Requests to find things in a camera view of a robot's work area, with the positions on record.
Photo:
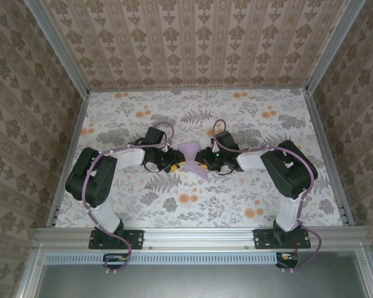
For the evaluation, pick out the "purple cloth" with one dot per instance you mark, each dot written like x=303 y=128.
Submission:
x=191 y=155

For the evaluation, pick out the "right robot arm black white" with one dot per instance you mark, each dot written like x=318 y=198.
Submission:
x=292 y=180

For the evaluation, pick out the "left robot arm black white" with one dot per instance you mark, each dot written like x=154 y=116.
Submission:
x=96 y=189

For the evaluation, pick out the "floral table cover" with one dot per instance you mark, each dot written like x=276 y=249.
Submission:
x=205 y=205

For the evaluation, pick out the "black connector box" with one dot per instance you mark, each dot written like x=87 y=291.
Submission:
x=290 y=262
x=113 y=262

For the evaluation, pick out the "grey metal panel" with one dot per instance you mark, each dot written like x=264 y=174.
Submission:
x=199 y=282

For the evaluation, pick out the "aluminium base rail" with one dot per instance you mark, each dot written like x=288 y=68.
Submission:
x=199 y=237

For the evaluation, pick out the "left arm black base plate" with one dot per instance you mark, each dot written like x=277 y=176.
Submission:
x=136 y=239

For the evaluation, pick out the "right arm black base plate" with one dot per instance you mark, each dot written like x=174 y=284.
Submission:
x=262 y=239

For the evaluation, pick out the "aluminium side rail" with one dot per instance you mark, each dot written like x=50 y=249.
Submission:
x=71 y=149
x=326 y=149

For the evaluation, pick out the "aluminium frame post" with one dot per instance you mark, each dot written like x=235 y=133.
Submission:
x=332 y=46
x=59 y=49

